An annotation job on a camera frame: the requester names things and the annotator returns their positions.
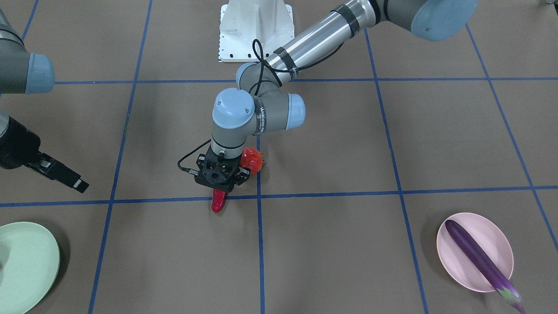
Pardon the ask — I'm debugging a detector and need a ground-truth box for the red pomegranate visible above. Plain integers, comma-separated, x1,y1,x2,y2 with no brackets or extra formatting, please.
240,147,264,173

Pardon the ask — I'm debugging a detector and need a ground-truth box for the green plate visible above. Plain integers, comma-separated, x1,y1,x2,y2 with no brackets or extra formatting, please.
0,222,61,314

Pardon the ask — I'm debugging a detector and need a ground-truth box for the brown table mat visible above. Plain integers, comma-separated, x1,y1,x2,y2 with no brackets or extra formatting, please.
1,0,557,314

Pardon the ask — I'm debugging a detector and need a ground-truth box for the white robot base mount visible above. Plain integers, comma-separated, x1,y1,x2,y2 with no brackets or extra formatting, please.
218,0,295,62

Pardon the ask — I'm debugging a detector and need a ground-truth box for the red chili pepper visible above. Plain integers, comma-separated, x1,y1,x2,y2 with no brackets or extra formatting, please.
211,189,228,213

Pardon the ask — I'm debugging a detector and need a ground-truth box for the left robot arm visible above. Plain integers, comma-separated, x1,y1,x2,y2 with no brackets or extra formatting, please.
177,0,477,193

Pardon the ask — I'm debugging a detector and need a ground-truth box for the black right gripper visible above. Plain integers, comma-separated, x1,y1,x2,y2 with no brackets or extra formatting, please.
0,117,89,193

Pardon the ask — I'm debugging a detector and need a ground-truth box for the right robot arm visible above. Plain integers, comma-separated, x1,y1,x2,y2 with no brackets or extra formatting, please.
0,12,89,193

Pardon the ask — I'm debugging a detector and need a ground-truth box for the pink plate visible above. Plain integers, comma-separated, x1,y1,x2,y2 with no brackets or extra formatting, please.
436,212,521,302

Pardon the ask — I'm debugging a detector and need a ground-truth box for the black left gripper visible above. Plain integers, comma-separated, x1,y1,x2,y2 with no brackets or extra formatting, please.
194,148,251,193

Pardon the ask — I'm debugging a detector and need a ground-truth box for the purple eggplant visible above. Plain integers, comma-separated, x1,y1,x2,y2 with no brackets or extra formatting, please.
444,219,526,314

